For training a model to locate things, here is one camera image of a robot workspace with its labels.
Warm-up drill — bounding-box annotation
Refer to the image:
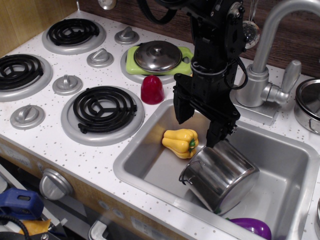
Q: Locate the silver knob lower left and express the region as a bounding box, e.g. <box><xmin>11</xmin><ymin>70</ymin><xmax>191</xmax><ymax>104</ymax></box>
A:
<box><xmin>10</xmin><ymin>104</ymin><xmax>46</xmax><ymax>130</ymax></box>

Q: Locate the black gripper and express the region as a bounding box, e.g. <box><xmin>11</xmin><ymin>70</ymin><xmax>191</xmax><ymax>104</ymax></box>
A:
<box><xmin>173</xmin><ymin>65</ymin><xmax>240</xmax><ymax>148</ymax></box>

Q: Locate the back left stove burner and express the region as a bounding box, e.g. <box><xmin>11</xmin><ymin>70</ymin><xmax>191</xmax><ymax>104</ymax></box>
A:
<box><xmin>42</xmin><ymin>18</ymin><xmax>107</xmax><ymax>55</ymax></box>

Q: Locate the hanging steel strainer ladle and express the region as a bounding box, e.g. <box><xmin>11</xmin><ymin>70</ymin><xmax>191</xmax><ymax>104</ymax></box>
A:
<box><xmin>242</xmin><ymin>0</ymin><xmax>260</xmax><ymax>50</ymax></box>

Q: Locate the silver knob upper middle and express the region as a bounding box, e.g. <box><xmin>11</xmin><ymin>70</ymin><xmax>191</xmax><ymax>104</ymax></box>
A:
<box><xmin>86</xmin><ymin>48</ymin><xmax>114</xmax><ymax>68</ymax></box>

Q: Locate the black cable lower left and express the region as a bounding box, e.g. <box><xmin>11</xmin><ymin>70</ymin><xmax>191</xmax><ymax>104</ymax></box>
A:
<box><xmin>0</xmin><ymin>213</ymin><xmax>31</xmax><ymax>240</ymax></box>

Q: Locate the silver faucet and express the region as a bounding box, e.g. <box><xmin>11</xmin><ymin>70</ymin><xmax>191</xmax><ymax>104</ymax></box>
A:
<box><xmin>230</xmin><ymin>0</ymin><xmax>320</xmax><ymax>126</ymax></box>

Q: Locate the silver sink basin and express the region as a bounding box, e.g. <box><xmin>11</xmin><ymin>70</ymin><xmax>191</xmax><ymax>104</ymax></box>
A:
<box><xmin>113</xmin><ymin>100</ymin><xmax>320</xmax><ymax>240</ymax></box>

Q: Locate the steel pot lid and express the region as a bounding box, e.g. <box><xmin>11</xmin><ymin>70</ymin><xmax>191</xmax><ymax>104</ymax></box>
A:
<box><xmin>134</xmin><ymin>40</ymin><xmax>183</xmax><ymax>73</ymax></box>

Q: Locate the silver oven front knob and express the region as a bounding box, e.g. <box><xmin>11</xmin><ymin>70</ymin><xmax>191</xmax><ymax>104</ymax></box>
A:
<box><xmin>39</xmin><ymin>168</ymin><xmax>74</xmax><ymax>201</ymax></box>

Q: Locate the stainless steel pot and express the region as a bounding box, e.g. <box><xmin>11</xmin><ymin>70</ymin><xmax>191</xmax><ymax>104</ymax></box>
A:
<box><xmin>179</xmin><ymin>140</ymin><xmax>260</xmax><ymax>215</ymax></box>

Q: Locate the yellow cloth piece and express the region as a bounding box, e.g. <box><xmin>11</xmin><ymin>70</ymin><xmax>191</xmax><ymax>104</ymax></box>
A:
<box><xmin>22</xmin><ymin>219</ymin><xmax>51</xmax><ymax>236</ymax></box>

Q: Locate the blue clamp tool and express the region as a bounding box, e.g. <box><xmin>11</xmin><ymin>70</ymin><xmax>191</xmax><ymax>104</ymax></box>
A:
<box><xmin>0</xmin><ymin>188</ymin><xmax>44</xmax><ymax>220</ymax></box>

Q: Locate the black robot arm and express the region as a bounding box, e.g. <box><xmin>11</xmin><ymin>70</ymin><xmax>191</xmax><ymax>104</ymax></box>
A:
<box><xmin>138</xmin><ymin>0</ymin><xmax>247</xmax><ymax>147</ymax></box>

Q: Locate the far left stove burner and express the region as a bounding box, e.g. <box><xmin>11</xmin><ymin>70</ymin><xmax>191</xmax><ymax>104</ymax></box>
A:
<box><xmin>0</xmin><ymin>54</ymin><xmax>53</xmax><ymax>102</ymax></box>

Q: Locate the silver knob centre left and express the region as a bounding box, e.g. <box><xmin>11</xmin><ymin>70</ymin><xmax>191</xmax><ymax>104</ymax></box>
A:
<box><xmin>52</xmin><ymin>74</ymin><xmax>83</xmax><ymax>96</ymax></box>

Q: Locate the silver oven door handle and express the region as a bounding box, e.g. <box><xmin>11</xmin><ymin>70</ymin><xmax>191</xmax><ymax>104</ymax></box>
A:
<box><xmin>88</xmin><ymin>220</ymin><xmax>111</xmax><ymax>240</ymax></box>

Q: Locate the purple toy eggplant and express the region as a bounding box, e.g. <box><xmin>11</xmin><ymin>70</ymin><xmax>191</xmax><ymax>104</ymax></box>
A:
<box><xmin>228</xmin><ymin>218</ymin><xmax>272</xmax><ymax>240</ymax></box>

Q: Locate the yellow toy bell pepper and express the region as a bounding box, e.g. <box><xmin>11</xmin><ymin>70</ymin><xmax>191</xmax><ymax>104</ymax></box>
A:
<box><xmin>161</xmin><ymin>128</ymin><xmax>199</xmax><ymax>159</ymax></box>

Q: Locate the red toy cup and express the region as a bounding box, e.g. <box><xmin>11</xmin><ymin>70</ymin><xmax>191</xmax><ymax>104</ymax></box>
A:
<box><xmin>140</xmin><ymin>75</ymin><xmax>165</xmax><ymax>105</ymax></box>

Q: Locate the hanging steel utensil top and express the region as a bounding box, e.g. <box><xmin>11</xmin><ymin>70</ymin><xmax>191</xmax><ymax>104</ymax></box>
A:
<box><xmin>97</xmin><ymin>0</ymin><xmax>117</xmax><ymax>11</ymax></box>

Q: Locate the front stove burner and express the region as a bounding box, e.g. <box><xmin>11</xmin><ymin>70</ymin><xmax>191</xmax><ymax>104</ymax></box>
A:
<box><xmin>61</xmin><ymin>86</ymin><xmax>145</xmax><ymax>147</ymax></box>

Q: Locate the steel pan right edge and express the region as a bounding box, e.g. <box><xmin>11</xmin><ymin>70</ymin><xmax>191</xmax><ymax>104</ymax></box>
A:
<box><xmin>294</xmin><ymin>78</ymin><xmax>320</xmax><ymax>135</ymax></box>

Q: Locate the silver knob top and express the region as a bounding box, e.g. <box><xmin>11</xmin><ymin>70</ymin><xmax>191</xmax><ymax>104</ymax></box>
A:
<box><xmin>114</xmin><ymin>26</ymin><xmax>140</xmax><ymax>45</ymax></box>

